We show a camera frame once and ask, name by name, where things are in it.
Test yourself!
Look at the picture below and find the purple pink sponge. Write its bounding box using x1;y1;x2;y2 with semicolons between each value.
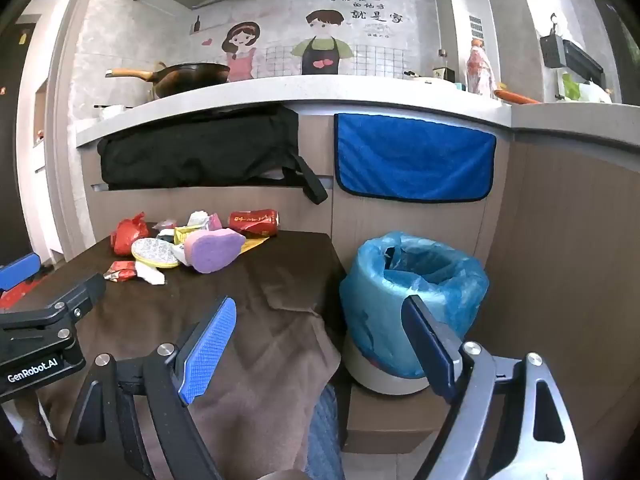
183;228;247;275

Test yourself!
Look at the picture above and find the blue lined trash bin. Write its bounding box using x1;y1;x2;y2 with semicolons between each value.
339;231;490;380

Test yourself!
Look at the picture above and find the white trash bin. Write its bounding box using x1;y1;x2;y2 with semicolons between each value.
342;332;432;397

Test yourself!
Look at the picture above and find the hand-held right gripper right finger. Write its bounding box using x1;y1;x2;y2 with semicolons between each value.
401;296;586;480

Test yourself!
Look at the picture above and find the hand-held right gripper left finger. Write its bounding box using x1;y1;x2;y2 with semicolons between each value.
56;296;237;480

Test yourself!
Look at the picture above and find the crushed red drink can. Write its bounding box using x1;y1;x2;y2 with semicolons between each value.
228;208;281;238

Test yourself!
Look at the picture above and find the brown table cloth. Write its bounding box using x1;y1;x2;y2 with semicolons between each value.
37;232;346;480

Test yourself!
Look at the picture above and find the red object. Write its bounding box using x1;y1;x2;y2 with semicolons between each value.
0;280;38;311

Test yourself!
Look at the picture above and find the white paper scrap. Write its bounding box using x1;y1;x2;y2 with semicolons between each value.
134;260;166;286

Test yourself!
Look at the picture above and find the red white plastic bag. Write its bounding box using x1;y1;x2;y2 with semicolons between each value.
467;38;497;96

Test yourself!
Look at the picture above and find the black fabric bag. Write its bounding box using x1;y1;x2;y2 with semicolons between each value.
96;104;329;206

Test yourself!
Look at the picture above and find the crumpled red wrapper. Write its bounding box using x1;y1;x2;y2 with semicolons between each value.
110;212;151;257

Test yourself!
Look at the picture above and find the small red silver wrapper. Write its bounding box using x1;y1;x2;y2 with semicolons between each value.
103;260;139;285

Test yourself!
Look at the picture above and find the green white item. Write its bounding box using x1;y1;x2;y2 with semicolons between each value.
561;73;583;102

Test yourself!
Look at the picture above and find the blue towel with black trim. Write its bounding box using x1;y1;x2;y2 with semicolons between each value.
333;112;497;204

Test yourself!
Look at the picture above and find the round white yellow lid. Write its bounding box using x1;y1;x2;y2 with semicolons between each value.
130;237;180;268

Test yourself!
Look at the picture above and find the grey quilted fabric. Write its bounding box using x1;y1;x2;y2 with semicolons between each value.
306;384;347;480

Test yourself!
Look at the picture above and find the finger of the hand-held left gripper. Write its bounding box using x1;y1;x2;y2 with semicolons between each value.
37;273;107;322
0;253;42;292

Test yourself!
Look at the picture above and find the black wok with wooden handle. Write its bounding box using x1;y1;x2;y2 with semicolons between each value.
105;61;232;101

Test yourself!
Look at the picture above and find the cartoon wall sticker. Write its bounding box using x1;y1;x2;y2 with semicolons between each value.
189;0;407;84

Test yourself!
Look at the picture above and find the flat yellow wrapper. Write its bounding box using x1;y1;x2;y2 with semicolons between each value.
239;236;271;256

